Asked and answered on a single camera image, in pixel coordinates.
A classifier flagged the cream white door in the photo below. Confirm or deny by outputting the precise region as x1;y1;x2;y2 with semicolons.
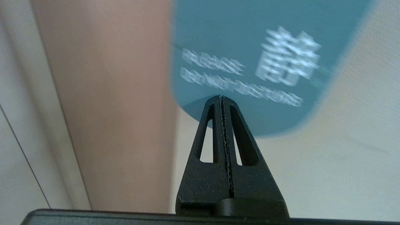
171;0;400;221

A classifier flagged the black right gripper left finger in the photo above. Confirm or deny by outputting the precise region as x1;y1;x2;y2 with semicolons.
175;95;232;215

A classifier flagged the white and blue door hanger sign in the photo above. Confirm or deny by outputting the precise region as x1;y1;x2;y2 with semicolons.
170;0;375;138

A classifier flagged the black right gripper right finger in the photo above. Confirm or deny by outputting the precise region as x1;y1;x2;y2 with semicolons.
221;96;289;216

